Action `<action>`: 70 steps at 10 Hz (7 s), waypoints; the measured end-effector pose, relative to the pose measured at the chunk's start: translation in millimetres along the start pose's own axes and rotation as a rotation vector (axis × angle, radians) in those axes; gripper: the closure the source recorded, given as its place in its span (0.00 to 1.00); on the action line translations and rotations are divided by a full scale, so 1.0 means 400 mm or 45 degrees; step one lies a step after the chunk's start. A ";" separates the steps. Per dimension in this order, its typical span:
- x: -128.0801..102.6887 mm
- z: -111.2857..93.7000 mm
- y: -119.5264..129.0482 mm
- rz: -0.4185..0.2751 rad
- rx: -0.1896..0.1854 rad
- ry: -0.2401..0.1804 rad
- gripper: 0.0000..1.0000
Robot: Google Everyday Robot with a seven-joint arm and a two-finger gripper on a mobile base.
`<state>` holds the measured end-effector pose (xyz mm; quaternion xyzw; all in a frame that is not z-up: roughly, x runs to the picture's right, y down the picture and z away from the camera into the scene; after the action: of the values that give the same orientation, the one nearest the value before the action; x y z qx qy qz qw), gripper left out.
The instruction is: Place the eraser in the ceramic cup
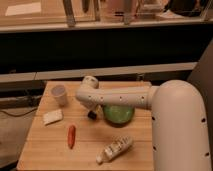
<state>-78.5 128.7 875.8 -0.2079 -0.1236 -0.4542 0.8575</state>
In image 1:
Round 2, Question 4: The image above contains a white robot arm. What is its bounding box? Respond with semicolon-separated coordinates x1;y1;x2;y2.
75;76;213;171

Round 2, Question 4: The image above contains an orange carrot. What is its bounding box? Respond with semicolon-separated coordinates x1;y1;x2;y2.
68;125;76;149

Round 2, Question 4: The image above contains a green bowl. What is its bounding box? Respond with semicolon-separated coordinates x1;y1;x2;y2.
103;106;135;124

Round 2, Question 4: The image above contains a wooden table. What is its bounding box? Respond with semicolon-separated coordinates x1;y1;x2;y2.
17;81;154;171

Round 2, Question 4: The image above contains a black cable on floor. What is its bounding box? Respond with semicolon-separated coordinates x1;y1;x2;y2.
0;106;38;118

